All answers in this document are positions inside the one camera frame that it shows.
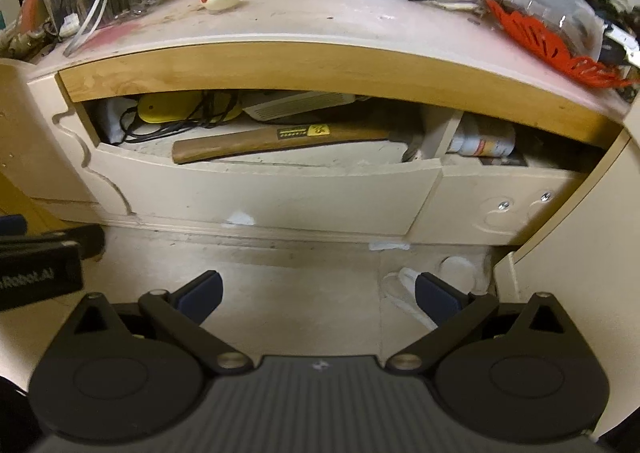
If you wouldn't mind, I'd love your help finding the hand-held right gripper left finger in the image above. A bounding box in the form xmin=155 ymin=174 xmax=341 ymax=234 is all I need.
xmin=60 ymin=270 xmax=253 ymax=376

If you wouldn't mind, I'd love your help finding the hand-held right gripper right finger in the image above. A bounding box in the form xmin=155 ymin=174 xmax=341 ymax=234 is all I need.
xmin=385 ymin=272 xmax=576 ymax=376

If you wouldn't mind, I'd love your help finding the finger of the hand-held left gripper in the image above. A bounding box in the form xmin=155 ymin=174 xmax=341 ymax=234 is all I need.
xmin=0 ymin=214 xmax=27 ymax=237
xmin=49 ymin=224 xmax=106 ymax=262

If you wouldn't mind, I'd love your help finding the wide cream wooden drawer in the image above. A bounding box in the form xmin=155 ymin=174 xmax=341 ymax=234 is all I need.
xmin=80 ymin=90 xmax=461 ymax=238

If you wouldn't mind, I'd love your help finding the narrow cream wooden drawer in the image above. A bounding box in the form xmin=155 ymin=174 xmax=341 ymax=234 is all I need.
xmin=409 ymin=110 xmax=592 ymax=248

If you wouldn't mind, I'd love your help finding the white plastic bag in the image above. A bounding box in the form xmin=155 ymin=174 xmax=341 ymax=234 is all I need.
xmin=96 ymin=97 xmax=139 ymax=144

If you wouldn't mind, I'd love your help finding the yellow plastic device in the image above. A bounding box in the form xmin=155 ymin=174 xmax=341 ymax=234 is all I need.
xmin=137 ymin=92 xmax=242 ymax=125

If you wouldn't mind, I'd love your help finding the white bottle with orange label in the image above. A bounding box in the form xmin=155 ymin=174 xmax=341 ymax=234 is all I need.
xmin=446 ymin=114 xmax=516 ymax=158

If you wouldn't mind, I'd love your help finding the white vented router box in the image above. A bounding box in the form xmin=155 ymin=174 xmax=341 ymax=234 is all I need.
xmin=242 ymin=91 xmax=357 ymax=124

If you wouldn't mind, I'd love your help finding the white plastic jug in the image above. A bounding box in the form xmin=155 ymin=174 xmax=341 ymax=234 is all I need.
xmin=0 ymin=0 xmax=22 ymax=32

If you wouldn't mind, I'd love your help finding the cream wooden desk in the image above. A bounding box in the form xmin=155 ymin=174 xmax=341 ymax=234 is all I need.
xmin=0 ymin=0 xmax=640 ymax=284

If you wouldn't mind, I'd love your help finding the clear plastic organizer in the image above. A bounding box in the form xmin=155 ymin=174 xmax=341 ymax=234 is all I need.
xmin=44 ymin=0 xmax=168 ymax=31

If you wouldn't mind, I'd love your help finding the orange plastic mesh swatter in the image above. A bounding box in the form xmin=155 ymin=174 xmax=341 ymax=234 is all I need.
xmin=484 ymin=0 xmax=640 ymax=88

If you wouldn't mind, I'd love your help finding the clear plastic bag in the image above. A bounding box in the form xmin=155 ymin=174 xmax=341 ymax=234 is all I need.
xmin=481 ymin=0 xmax=607 ymax=61

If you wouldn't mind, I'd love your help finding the thin black cable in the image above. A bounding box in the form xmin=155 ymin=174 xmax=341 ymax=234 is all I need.
xmin=119 ymin=92 xmax=237 ymax=144

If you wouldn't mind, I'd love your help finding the wooden handle claw hammer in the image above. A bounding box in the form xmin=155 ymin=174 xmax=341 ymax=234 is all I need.
xmin=171 ymin=124 xmax=426 ymax=165

